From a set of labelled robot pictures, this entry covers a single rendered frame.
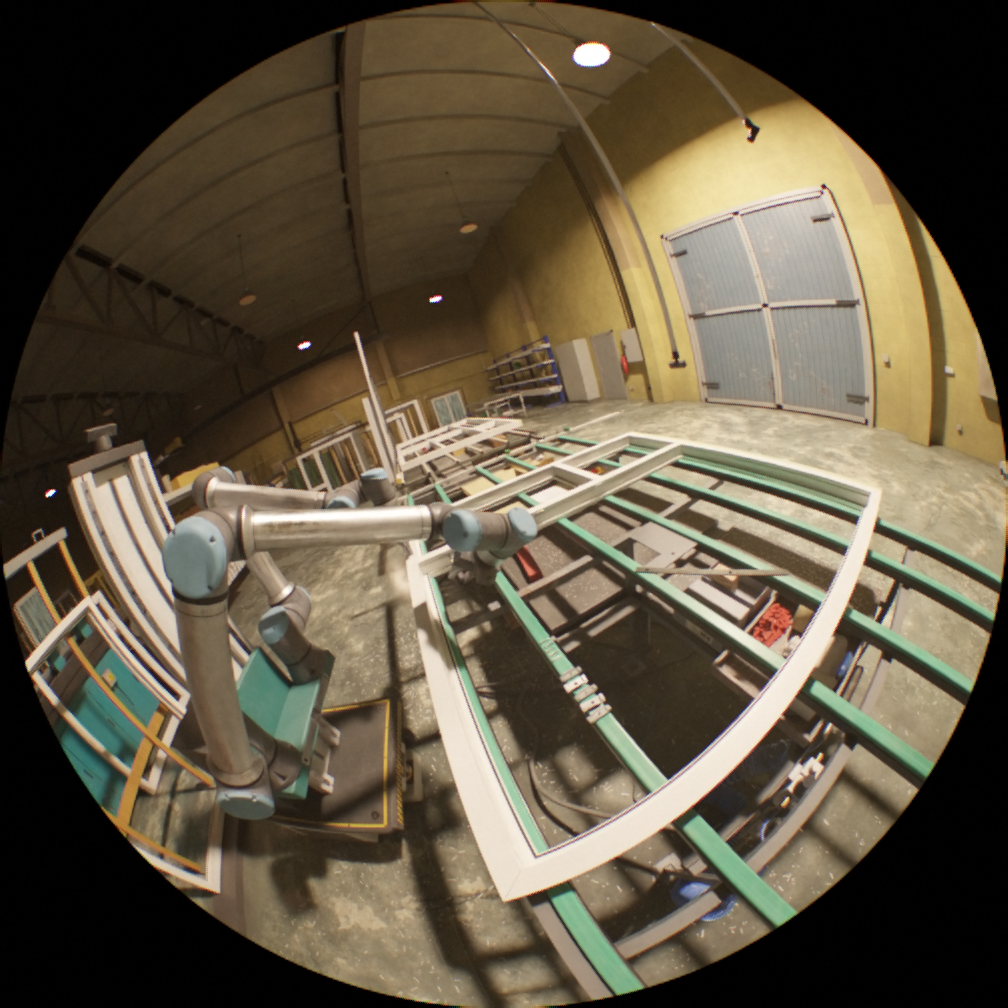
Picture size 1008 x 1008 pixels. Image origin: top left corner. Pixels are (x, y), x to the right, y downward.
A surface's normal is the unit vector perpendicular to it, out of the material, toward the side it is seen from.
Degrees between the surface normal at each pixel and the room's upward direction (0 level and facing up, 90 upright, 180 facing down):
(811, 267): 90
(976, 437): 90
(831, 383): 90
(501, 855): 0
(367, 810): 0
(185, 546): 84
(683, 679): 0
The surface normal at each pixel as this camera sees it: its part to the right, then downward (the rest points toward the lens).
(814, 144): -0.90, 0.38
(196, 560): 0.65, -0.01
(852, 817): -0.29, -0.88
